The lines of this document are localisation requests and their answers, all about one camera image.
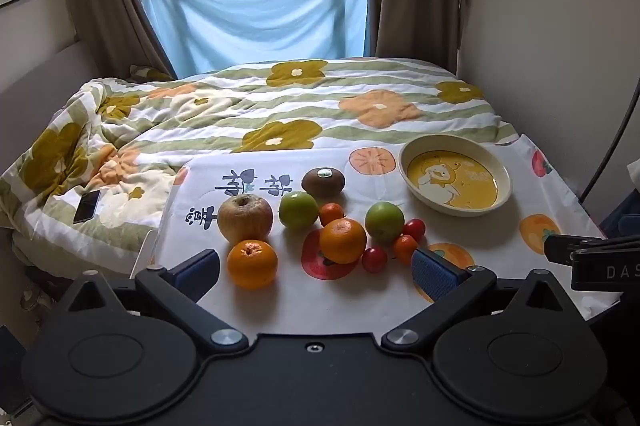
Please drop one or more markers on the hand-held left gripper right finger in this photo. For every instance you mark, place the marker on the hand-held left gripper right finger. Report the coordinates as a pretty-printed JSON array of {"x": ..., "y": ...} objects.
[{"x": 430, "y": 277}]

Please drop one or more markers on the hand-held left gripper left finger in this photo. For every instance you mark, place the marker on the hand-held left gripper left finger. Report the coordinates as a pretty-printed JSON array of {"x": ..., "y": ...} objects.
[{"x": 201, "y": 270}]

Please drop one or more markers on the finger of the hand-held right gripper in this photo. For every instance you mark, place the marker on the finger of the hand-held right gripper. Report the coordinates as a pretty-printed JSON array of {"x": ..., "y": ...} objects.
[{"x": 559, "y": 248}]

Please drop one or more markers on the small tangerine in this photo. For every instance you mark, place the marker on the small tangerine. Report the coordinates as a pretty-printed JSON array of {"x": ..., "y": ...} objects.
[
  {"x": 331, "y": 212},
  {"x": 403, "y": 251}
]

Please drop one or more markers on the large orange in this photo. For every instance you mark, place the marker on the large orange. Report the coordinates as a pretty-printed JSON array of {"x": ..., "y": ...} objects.
[
  {"x": 252, "y": 265},
  {"x": 343, "y": 240}
]

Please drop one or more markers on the red cherry tomato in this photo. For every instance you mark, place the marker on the red cherry tomato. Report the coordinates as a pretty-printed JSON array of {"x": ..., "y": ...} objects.
[
  {"x": 374, "y": 259},
  {"x": 414, "y": 228}
]

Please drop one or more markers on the wrinkled yellow-red apple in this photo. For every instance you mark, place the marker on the wrinkled yellow-red apple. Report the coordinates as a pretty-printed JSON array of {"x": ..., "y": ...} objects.
[{"x": 245, "y": 220}]

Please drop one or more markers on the yellow bowl with bear print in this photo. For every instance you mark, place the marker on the yellow bowl with bear print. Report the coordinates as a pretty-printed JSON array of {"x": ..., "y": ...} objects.
[{"x": 452, "y": 181}]

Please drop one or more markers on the green round fruit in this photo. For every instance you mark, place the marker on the green round fruit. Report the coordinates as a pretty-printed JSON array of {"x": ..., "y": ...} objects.
[
  {"x": 298, "y": 209},
  {"x": 384, "y": 221}
]

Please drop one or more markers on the white fruit-print cloth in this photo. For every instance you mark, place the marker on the white fruit-print cloth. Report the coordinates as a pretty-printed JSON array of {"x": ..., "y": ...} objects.
[{"x": 285, "y": 306}]

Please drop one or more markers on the black smartphone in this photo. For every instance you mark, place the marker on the black smartphone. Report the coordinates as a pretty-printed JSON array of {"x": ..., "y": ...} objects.
[{"x": 86, "y": 207}]

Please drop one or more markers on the brown kiwi with sticker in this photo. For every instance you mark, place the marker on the brown kiwi with sticker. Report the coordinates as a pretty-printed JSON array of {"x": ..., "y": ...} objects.
[{"x": 322, "y": 184}]

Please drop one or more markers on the floral striped blanket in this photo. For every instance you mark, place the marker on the floral striped blanket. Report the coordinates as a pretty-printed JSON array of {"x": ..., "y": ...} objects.
[{"x": 310, "y": 106}]

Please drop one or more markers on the floral pillow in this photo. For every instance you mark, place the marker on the floral pillow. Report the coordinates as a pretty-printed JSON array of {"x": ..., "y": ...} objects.
[{"x": 147, "y": 72}]

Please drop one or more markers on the light blue hanging cloth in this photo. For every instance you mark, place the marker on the light blue hanging cloth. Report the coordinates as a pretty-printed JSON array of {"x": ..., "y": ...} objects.
[{"x": 250, "y": 16}]

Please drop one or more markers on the grey bed frame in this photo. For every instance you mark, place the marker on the grey bed frame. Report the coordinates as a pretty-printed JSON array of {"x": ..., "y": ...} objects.
[{"x": 45, "y": 76}]

